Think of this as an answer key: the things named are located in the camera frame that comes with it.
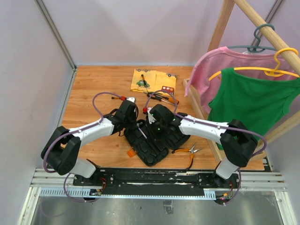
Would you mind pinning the yellow car print cloth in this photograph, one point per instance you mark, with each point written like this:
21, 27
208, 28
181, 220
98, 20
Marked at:
156, 80

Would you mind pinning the yellow clothes hanger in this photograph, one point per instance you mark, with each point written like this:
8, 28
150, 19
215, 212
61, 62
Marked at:
263, 66

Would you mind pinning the green tank top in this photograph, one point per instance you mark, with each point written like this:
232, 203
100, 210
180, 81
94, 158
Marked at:
259, 104

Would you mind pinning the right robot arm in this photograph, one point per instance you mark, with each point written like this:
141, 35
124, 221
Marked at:
237, 142

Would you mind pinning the black plastic tool case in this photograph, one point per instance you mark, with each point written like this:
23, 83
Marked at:
151, 151

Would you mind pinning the orange handled screwdriver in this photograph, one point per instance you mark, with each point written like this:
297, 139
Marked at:
169, 99

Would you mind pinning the small screwdriver on cloth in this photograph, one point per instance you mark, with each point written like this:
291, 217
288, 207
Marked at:
144, 82

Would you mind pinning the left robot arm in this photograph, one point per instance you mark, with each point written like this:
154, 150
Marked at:
62, 149

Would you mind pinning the wooden clothes rack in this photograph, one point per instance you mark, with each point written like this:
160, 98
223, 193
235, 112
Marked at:
227, 24

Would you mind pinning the orange needle nose pliers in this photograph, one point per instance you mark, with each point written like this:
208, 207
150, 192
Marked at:
192, 152

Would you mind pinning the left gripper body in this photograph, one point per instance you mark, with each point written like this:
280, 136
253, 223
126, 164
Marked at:
131, 122

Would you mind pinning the teal clothes hanger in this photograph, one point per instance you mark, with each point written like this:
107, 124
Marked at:
256, 47

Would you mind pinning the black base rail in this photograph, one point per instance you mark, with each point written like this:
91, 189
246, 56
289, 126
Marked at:
154, 184

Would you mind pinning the black handled screwdriver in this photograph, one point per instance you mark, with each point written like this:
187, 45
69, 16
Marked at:
156, 96

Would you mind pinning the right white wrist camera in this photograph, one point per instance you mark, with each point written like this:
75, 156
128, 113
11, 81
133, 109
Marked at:
146, 111

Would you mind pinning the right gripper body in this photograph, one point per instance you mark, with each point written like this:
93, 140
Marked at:
158, 129

